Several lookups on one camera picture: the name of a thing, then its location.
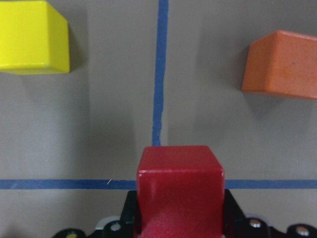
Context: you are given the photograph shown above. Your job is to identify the red wooden block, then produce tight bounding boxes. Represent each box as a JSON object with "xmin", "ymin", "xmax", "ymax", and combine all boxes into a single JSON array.
[{"xmin": 137, "ymin": 146, "xmax": 225, "ymax": 238}]

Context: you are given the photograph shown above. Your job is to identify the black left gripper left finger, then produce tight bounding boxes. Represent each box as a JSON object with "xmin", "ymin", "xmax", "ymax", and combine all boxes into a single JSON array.
[{"xmin": 120, "ymin": 190, "xmax": 139, "ymax": 236}]

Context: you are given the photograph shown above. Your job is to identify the yellow wooden block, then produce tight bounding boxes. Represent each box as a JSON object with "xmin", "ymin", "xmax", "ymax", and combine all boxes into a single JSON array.
[{"xmin": 0, "ymin": 0, "xmax": 70, "ymax": 75}]

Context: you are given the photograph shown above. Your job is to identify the orange wooden block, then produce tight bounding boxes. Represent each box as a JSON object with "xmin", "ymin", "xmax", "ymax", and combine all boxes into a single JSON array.
[{"xmin": 242, "ymin": 30, "xmax": 317, "ymax": 100}]

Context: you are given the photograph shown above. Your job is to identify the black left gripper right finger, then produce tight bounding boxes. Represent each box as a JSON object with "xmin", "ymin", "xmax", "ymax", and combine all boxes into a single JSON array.
[{"xmin": 223, "ymin": 189, "xmax": 246, "ymax": 236}]

